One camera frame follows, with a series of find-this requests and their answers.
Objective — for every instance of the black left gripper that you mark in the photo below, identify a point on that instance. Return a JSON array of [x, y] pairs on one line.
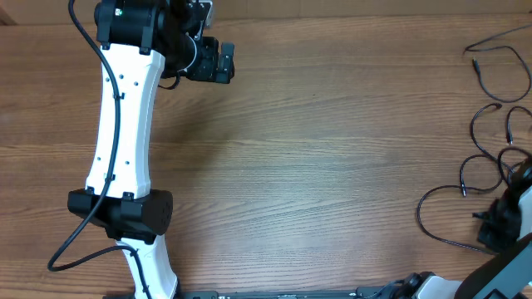
[[207, 70]]

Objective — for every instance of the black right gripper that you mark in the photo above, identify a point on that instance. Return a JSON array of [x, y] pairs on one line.
[[493, 235]]

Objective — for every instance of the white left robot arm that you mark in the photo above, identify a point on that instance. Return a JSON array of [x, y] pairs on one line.
[[141, 43]]

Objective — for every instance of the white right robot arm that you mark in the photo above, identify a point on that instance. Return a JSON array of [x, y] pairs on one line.
[[505, 275]]

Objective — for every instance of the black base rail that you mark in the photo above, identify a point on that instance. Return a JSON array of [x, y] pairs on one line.
[[360, 292]]

